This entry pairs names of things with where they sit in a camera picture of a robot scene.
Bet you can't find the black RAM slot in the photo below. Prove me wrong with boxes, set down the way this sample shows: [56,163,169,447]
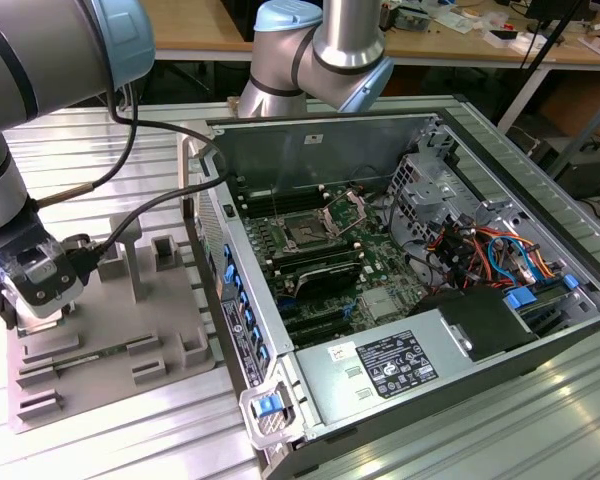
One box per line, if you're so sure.
[240,195,331,217]
[237,185,326,204]
[272,248,362,274]
[267,238,356,261]

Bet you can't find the CPU socket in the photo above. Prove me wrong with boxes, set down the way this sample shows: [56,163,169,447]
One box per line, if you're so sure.
[282,214,326,249]

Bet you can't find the black expansion slot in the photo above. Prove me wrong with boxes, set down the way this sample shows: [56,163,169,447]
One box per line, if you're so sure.
[282,305,349,331]
[287,319,355,347]

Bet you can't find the green RAM stick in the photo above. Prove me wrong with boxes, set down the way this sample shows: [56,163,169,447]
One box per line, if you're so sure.
[52,339,136,374]

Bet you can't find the grey parts rack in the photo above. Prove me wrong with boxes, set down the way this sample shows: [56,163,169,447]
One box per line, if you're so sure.
[7,214,216,434]

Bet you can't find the blue case latch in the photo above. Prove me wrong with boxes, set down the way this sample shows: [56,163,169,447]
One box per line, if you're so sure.
[257,394,284,416]

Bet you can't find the black graphics card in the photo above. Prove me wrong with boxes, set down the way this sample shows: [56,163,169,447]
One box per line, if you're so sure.
[294,262,361,301]

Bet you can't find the silver power supply with label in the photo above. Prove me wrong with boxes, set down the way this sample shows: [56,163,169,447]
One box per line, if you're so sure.
[294,307,474,426]

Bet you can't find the wooden desk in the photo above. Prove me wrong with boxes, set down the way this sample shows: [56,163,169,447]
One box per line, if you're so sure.
[139,0,600,71]

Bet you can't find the metal socket cover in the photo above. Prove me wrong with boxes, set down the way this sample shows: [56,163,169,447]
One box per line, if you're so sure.
[319,192,369,240]

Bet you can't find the silver chipset heatsink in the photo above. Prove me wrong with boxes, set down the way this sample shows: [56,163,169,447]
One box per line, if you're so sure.
[362,289,399,319]

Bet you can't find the green motherboard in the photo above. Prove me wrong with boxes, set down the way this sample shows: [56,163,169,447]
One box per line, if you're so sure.
[229,179,431,351]

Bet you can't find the open grey PC case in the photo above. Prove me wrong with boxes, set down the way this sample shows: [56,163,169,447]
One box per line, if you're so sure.
[176,94,600,480]

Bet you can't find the metal disk bay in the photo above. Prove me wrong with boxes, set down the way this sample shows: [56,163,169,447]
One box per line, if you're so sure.
[387,152,486,251]

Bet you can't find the blue disk carrier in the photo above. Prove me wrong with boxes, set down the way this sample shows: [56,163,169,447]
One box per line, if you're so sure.
[504,274,581,336]

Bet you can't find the white box on desk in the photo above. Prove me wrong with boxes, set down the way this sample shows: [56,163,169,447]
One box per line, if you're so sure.
[484,27,531,51]

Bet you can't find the brown cardboard box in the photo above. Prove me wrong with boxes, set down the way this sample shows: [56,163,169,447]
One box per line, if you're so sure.
[539,74,600,146]

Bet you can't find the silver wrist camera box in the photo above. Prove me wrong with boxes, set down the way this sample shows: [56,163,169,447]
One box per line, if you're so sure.
[9,244,89,319]

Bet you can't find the black wrist mount with tape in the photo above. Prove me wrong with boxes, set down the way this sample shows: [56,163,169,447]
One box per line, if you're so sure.
[0,199,64,281]

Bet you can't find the thick black camera cable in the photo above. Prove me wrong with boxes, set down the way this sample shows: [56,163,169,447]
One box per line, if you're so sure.
[62,84,230,284]

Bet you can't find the orange red wire bundle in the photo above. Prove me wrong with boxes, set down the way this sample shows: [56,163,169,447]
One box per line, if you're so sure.
[427,224,564,294]

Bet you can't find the blue wire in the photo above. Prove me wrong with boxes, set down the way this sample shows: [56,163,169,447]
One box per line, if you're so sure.
[485,233,537,287]

